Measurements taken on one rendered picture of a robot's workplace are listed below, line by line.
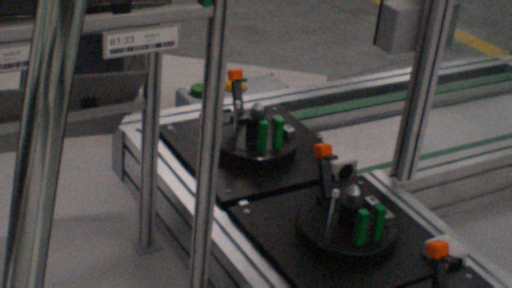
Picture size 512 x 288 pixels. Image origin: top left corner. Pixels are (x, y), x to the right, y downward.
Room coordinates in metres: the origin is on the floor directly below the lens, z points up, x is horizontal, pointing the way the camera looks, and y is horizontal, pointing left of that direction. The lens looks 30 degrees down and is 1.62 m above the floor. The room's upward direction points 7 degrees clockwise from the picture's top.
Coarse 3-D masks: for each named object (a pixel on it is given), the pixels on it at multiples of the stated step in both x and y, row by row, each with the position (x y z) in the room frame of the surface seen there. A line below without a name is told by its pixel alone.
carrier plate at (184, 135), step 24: (192, 120) 1.20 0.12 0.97; (288, 120) 1.24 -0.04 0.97; (168, 144) 1.12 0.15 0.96; (192, 144) 1.12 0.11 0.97; (312, 144) 1.16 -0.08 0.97; (192, 168) 1.05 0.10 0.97; (240, 168) 1.06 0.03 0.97; (288, 168) 1.08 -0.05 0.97; (312, 168) 1.09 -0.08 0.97; (216, 192) 0.99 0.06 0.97; (240, 192) 1.00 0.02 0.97; (264, 192) 1.01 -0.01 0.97
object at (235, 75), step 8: (232, 72) 1.19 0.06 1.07; (240, 72) 1.19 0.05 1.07; (232, 80) 1.19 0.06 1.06; (240, 80) 1.17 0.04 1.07; (232, 88) 1.19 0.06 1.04; (240, 88) 1.19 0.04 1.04; (232, 96) 1.19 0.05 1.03; (240, 96) 1.19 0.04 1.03; (240, 104) 1.18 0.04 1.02; (240, 112) 1.18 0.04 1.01
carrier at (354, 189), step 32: (288, 192) 1.01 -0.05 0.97; (352, 192) 0.92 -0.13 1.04; (256, 224) 0.92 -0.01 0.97; (288, 224) 0.93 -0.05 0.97; (320, 224) 0.91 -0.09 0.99; (352, 224) 0.91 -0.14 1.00; (384, 224) 0.92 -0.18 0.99; (416, 224) 0.97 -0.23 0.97; (288, 256) 0.86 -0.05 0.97; (320, 256) 0.86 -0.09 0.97; (352, 256) 0.85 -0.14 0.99; (384, 256) 0.87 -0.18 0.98; (416, 256) 0.89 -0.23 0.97
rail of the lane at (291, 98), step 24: (384, 72) 1.51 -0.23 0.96; (408, 72) 1.53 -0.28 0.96; (264, 96) 1.34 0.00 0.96; (288, 96) 1.35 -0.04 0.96; (312, 96) 1.36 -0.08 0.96; (336, 96) 1.39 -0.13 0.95; (360, 96) 1.43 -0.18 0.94; (168, 120) 1.21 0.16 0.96; (120, 144) 1.16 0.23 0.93; (120, 168) 1.16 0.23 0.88
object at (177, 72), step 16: (176, 64) 1.65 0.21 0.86; (192, 64) 1.66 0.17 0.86; (240, 64) 1.69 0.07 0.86; (0, 80) 1.48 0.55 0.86; (16, 80) 1.49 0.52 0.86; (176, 80) 1.57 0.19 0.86; (192, 80) 1.58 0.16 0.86; (288, 80) 1.64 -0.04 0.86; (304, 80) 1.65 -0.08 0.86; (320, 80) 1.66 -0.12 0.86; (64, 144) 1.26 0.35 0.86; (80, 144) 1.26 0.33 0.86; (96, 144) 1.27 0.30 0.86; (0, 160) 1.18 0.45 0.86
